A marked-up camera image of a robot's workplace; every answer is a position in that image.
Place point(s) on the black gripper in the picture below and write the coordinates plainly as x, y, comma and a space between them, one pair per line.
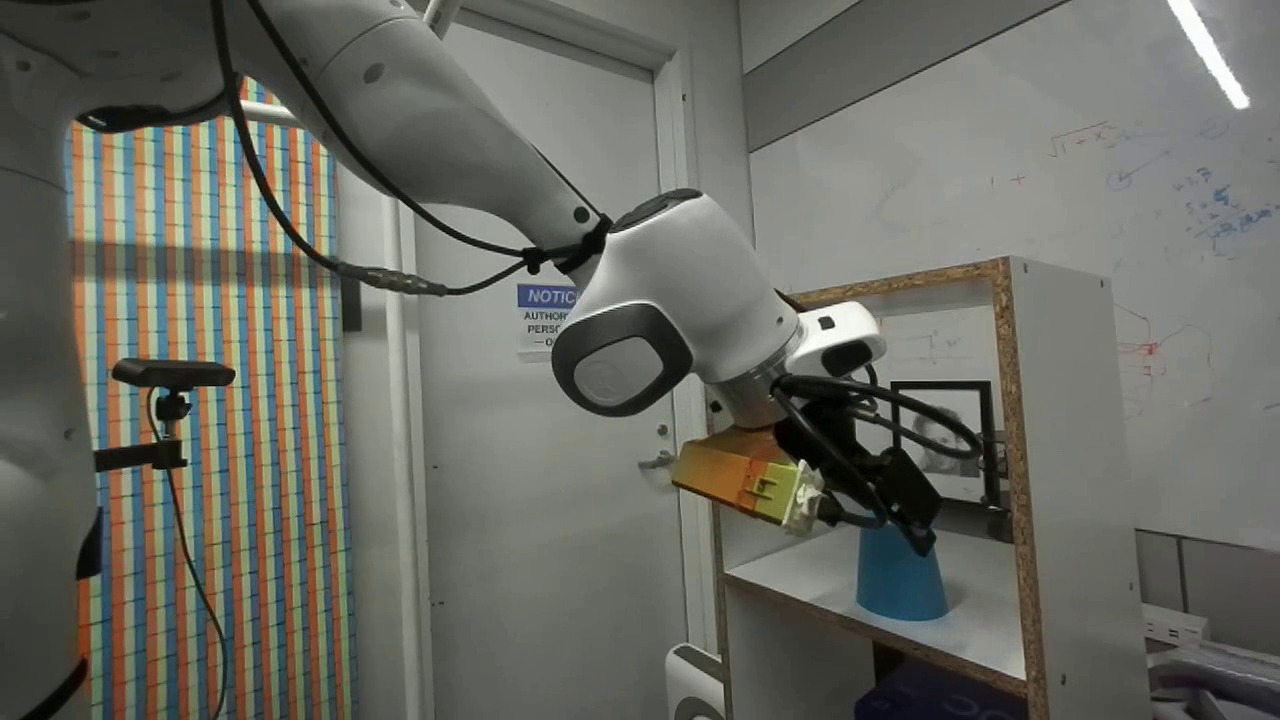
879, 488

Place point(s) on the blue plastic cup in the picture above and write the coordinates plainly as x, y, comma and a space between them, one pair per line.
895, 576

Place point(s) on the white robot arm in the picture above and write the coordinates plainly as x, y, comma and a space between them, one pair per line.
662, 292

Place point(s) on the white wooden shelf unit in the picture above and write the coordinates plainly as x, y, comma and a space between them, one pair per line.
1045, 597

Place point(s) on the framed portrait photo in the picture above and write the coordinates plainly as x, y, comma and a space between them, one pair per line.
952, 430

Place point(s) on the white appliance near floor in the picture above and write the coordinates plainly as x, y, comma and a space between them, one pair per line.
695, 687

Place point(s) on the grey clutter at right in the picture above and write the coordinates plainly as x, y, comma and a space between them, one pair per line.
1197, 676

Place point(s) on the white door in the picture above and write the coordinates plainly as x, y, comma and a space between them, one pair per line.
552, 563

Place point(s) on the blue white notice sign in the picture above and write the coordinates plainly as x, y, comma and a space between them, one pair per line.
540, 313

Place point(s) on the ceiling light strip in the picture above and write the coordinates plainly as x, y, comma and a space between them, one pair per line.
1209, 52

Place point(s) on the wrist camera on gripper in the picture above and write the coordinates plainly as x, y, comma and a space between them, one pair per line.
749, 474

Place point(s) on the metal door handle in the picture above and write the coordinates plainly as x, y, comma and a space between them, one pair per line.
662, 463

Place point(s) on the black wall switch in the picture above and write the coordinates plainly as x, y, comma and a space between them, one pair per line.
348, 304

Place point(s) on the black camera on stand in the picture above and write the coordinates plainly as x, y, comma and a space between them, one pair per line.
169, 380

